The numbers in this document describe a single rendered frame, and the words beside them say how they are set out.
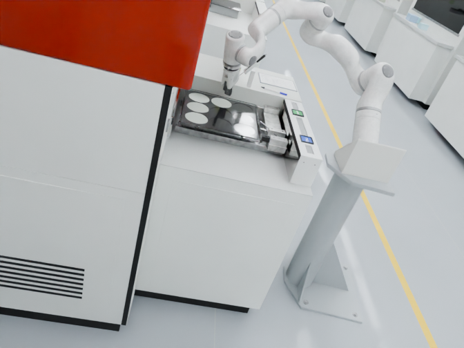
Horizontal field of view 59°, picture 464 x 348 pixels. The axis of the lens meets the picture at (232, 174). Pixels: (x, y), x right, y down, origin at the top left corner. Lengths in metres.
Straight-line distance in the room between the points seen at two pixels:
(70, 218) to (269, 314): 1.20
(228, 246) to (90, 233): 0.60
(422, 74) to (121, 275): 5.36
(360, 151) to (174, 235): 0.90
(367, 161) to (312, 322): 0.93
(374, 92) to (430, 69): 4.34
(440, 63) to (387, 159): 4.50
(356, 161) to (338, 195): 0.22
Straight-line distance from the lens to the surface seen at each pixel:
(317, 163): 1.68
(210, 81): 2.07
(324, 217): 2.15
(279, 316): 2.30
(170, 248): 1.86
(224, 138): 1.82
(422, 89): 6.46
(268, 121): 2.02
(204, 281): 2.00
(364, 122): 2.02
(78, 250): 1.66
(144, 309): 2.12
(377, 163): 1.97
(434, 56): 6.33
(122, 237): 1.57
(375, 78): 2.06
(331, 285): 2.57
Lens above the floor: 1.70
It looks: 33 degrees down
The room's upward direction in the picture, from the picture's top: 18 degrees clockwise
